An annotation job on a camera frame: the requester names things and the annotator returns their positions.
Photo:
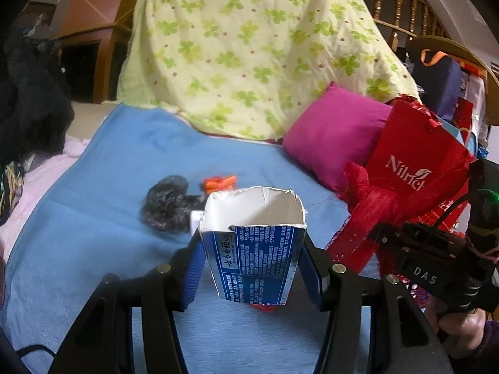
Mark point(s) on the orange plastic wrapper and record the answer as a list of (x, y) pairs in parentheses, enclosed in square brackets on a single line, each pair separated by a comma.
[(219, 184)]

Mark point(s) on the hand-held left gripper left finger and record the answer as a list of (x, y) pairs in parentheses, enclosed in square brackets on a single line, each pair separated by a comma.
[(191, 280)]

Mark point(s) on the wooden railing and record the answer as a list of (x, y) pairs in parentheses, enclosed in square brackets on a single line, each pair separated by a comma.
[(397, 4)]

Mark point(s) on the patterned dark cloth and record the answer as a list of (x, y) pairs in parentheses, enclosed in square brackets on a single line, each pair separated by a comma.
[(9, 187)]

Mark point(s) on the magenta pillow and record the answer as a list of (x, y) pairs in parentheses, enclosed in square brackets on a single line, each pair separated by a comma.
[(335, 136)]

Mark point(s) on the grey fluffy ball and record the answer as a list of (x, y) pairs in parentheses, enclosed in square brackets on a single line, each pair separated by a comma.
[(167, 206)]

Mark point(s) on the blue blanket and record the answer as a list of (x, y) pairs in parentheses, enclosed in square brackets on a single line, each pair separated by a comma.
[(97, 202)]

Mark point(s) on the pink cloth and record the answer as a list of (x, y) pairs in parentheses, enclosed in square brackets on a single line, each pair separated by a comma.
[(43, 175)]

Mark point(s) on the red gift bag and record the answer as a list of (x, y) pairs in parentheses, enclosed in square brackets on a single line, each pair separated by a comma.
[(413, 144)]

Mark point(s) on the clover print yellow quilt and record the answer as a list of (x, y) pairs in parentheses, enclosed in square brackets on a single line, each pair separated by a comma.
[(249, 46)]

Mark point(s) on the person's right hand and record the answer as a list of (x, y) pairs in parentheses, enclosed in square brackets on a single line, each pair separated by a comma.
[(464, 327)]

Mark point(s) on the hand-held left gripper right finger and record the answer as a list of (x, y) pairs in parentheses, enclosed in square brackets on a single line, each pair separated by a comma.
[(314, 280)]

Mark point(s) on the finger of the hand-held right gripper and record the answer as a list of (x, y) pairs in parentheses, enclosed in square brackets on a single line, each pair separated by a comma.
[(429, 276), (421, 237)]

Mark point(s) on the dark blue bag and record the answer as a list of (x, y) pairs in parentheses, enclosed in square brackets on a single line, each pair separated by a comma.
[(436, 81)]

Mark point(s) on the black clothing pile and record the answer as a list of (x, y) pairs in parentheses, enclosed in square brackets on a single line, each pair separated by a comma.
[(27, 97)]

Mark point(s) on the blue and white torn carton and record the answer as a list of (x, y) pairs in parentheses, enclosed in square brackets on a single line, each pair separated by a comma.
[(253, 257)]

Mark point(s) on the wooden bed frame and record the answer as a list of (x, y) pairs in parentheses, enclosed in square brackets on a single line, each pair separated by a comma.
[(97, 15)]

